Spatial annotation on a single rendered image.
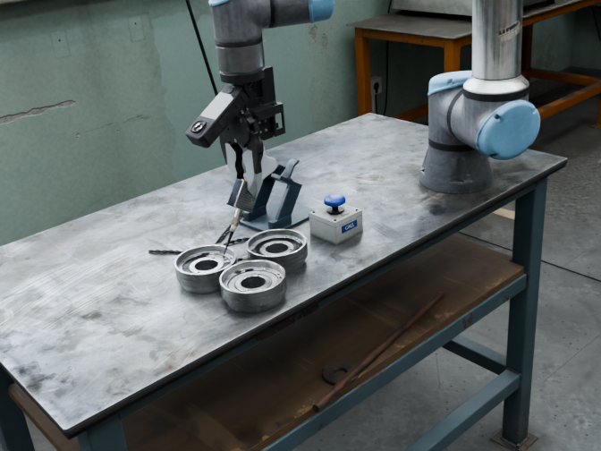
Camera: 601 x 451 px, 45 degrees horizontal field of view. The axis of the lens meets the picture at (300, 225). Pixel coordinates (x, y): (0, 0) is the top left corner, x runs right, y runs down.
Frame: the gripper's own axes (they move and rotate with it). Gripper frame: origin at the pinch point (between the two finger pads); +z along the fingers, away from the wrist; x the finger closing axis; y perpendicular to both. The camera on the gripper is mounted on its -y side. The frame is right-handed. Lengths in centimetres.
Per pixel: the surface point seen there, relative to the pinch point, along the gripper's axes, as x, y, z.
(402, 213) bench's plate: -9.9, 30.2, 13.2
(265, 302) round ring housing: -15.4, -10.9, 11.3
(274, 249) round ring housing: -3.3, 2.2, 11.4
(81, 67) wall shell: 154, 53, 9
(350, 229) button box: -8.8, 16.1, 11.4
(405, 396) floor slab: 17, 64, 93
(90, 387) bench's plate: -10.1, -38.6, 13.2
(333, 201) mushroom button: -6.3, 14.7, 6.0
